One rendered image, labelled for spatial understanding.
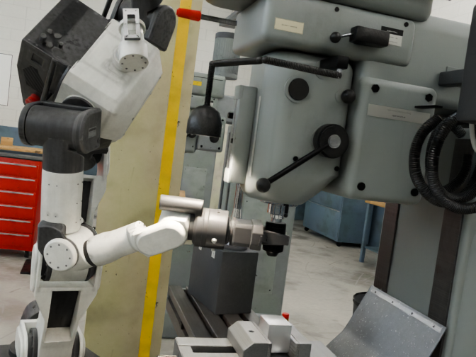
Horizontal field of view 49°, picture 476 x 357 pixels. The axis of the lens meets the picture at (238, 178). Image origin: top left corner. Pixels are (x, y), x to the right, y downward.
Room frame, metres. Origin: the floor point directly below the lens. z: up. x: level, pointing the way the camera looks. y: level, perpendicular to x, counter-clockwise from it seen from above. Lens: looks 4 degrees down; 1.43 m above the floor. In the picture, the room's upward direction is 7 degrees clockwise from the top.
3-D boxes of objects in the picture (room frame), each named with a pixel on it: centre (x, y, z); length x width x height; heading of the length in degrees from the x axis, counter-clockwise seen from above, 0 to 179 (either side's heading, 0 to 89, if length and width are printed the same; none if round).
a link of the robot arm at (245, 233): (1.17, -0.01, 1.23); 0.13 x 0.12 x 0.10; 2
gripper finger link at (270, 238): (1.15, -0.10, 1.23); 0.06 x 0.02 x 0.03; 92
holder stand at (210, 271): (1.61, 0.01, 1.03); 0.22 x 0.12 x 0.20; 27
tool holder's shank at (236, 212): (1.57, -0.01, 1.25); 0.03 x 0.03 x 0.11
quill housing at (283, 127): (1.18, -0.10, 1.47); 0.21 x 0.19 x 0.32; 17
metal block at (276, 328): (1.10, -0.12, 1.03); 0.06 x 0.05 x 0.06; 16
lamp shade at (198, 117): (1.08, 0.08, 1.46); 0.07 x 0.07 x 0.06
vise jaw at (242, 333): (1.09, -0.07, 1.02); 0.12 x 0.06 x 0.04; 16
